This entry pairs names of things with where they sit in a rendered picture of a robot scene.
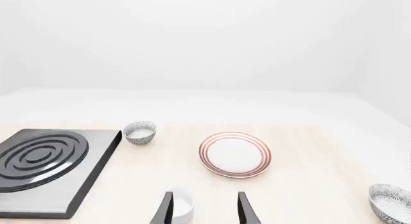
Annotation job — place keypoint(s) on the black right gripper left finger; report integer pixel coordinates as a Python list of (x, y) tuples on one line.
[(165, 209)]

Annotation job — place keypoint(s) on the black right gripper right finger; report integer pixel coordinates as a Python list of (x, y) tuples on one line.
[(246, 209)]

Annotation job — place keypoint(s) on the plain white bowl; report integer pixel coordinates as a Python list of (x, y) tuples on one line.
[(183, 204)]

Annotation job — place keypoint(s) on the white plate with red rings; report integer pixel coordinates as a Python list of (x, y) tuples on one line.
[(235, 154)]

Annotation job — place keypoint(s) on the small patterned black bowl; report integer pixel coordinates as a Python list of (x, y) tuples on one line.
[(140, 133)]

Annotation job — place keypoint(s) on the flat black stove plate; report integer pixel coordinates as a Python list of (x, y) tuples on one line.
[(48, 166)]

